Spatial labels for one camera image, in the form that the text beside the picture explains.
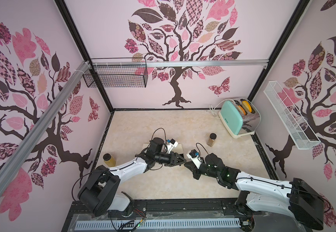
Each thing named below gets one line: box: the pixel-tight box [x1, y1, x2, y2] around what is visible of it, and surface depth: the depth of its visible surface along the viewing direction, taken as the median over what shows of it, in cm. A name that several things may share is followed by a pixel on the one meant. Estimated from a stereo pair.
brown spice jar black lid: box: [206, 132, 218, 147], surface depth 94 cm
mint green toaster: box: [218, 98, 262, 139], surface depth 97 cm
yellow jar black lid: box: [102, 152, 116, 168], surface depth 85 cm
